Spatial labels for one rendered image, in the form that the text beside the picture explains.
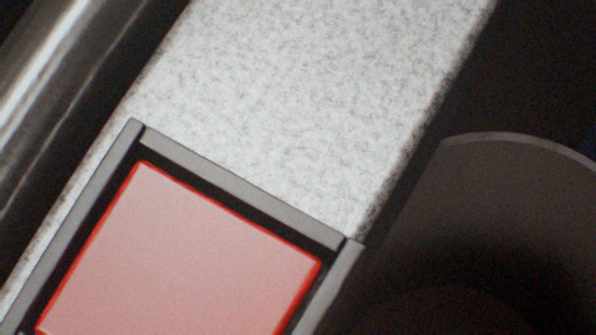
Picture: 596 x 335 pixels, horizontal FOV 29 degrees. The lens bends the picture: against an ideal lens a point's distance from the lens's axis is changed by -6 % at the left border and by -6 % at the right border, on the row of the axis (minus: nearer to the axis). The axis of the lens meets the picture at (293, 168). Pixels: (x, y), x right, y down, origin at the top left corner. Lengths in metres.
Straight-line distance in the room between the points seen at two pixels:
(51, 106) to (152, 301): 0.07
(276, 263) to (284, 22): 0.08
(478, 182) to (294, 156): 0.69
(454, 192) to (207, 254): 0.73
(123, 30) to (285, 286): 0.10
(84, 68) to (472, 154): 0.64
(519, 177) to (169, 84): 0.68
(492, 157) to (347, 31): 0.62
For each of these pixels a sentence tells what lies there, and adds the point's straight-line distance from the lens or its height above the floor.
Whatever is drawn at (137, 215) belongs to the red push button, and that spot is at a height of 0.93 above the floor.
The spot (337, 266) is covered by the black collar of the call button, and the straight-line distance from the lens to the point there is 0.33.
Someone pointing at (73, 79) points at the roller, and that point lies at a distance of 0.37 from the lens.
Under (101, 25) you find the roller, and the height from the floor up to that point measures 0.92.
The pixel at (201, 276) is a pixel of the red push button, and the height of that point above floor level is 0.93.
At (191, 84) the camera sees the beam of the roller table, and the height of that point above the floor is 0.92.
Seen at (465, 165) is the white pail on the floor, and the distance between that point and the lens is 1.00.
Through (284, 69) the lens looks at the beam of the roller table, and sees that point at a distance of 0.37.
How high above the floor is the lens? 1.25
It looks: 70 degrees down
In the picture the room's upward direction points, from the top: 1 degrees clockwise
